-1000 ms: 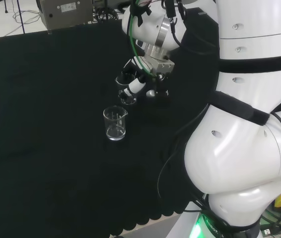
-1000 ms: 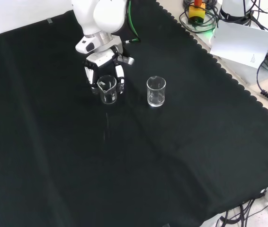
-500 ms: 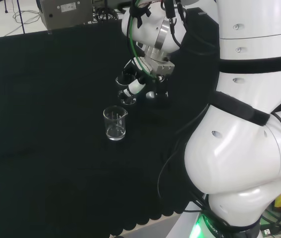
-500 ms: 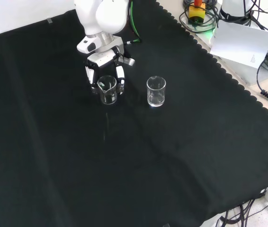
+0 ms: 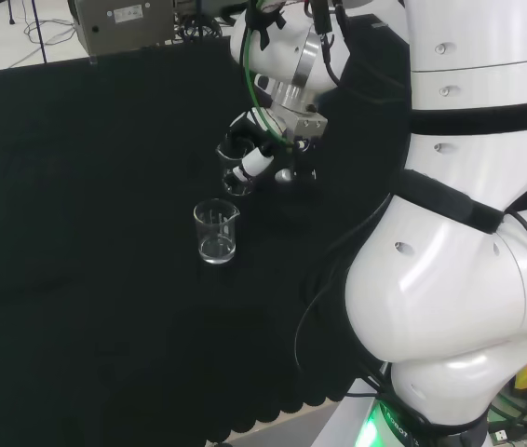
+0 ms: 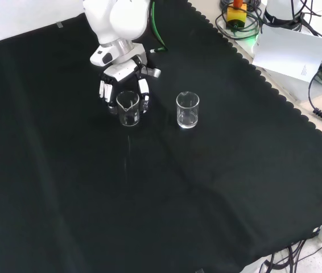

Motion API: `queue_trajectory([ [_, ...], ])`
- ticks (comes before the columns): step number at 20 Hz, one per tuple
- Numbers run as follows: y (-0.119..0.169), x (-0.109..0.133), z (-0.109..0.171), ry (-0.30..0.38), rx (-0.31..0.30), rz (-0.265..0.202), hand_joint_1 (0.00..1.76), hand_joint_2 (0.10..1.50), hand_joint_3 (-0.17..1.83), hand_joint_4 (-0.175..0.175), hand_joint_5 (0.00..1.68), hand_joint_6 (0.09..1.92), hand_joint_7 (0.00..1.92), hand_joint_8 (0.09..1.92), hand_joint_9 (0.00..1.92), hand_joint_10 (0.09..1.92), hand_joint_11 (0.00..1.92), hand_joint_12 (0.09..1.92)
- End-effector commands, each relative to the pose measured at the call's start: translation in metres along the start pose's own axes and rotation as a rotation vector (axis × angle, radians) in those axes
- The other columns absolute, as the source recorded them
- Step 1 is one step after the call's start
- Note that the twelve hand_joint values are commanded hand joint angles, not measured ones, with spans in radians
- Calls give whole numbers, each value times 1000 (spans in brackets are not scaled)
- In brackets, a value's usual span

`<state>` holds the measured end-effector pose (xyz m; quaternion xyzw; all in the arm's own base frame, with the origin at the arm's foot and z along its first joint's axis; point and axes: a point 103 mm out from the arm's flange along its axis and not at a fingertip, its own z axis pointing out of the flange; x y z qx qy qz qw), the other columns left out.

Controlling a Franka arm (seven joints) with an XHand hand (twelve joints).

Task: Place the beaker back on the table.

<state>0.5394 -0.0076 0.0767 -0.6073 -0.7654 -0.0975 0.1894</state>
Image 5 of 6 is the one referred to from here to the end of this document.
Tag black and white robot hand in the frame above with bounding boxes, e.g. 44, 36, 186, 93
223, 107, 330, 184

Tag small clear glass beaker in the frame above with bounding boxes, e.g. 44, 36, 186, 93
215, 138, 256, 197

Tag clear glass beaker with spout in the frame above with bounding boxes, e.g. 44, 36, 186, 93
192, 197, 242, 266

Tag grey metal box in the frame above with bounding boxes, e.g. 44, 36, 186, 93
66, 0, 177, 61

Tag black bench cloth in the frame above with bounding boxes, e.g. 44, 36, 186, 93
0, 12, 527, 447

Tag black tripod leg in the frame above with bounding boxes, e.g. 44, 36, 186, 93
29, 0, 49, 65

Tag green robot cable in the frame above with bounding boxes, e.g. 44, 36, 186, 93
239, 0, 303, 151

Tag black cable bundle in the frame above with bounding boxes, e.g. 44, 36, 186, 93
173, 0, 246, 44

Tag thin floor cables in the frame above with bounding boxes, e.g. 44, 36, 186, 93
21, 0, 77, 47

